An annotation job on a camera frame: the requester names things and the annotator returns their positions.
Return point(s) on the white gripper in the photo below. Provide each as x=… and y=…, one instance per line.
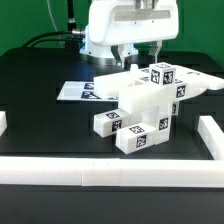
x=117, y=22

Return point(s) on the white chair backrest frame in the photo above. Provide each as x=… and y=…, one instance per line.
x=136, y=92

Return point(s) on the white chair seat part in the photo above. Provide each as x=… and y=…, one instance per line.
x=159, y=121

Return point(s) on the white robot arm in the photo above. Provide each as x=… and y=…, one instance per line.
x=102, y=54

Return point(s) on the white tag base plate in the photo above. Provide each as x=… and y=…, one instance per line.
x=81, y=91

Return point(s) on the white front rail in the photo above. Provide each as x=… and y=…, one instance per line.
x=111, y=172

